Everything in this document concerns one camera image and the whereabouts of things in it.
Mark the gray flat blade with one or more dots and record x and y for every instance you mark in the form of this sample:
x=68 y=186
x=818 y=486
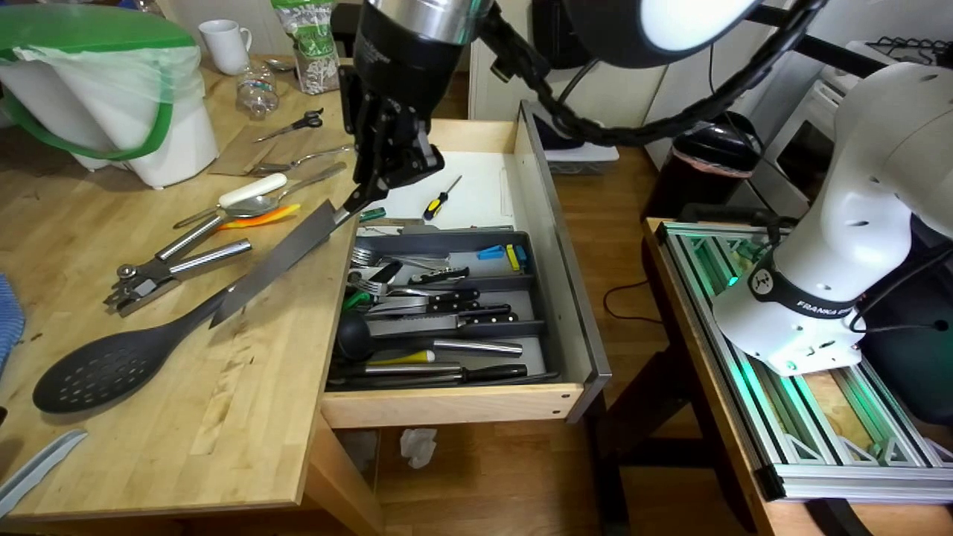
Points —
x=41 y=472

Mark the yellow clip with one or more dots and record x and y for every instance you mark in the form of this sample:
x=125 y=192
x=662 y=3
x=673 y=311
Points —
x=513 y=256

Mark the blue clip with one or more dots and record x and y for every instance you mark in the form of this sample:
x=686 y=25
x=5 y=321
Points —
x=492 y=250

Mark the long gray blade knife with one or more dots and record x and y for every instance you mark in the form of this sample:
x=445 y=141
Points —
x=279 y=256

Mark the steel can opener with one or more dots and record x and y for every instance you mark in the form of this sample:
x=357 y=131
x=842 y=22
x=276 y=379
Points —
x=199 y=260

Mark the yellow black screwdriver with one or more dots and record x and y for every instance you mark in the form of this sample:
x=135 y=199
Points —
x=434 y=207

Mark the aluminium extrusion mounting frame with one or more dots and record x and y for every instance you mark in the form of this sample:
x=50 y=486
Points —
x=793 y=416

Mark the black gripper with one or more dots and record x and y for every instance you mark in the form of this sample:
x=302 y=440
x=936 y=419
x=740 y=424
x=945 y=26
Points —
x=406 y=76

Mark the wooden drawer with steel front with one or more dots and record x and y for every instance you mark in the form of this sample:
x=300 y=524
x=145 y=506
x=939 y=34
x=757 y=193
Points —
x=448 y=406

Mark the wooden robot cart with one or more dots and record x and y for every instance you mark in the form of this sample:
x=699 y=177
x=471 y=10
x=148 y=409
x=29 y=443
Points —
x=784 y=521

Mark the crumpled white paper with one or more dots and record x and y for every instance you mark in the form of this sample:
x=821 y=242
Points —
x=418 y=448

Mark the white bucket with green rim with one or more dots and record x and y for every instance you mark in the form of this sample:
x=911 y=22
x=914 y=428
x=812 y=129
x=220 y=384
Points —
x=122 y=107

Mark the black round bin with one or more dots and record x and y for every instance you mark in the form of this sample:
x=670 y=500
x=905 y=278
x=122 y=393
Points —
x=711 y=138

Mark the gray cutlery tray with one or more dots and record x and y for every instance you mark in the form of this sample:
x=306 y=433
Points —
x=537 y=285

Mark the clear bag with green label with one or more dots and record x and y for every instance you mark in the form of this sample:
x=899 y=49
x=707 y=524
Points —
x=314 y=49

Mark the steel butter knife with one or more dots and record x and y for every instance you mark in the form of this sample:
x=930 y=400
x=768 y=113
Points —
x=317 y=178

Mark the blue cloth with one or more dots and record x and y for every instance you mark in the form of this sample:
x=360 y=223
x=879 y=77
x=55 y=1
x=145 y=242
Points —
x=8 y=321

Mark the green tube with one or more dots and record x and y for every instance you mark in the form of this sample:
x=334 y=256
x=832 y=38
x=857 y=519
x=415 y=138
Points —
x=373 y=211

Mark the black ladle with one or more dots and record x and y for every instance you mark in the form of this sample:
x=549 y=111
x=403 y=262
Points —
x=357 y=344

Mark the white mug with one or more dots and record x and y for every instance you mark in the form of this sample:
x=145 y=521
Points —
x=229 y=46

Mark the small glass jar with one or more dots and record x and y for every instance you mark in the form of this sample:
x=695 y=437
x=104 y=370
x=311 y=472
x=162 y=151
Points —
x=259 y=92

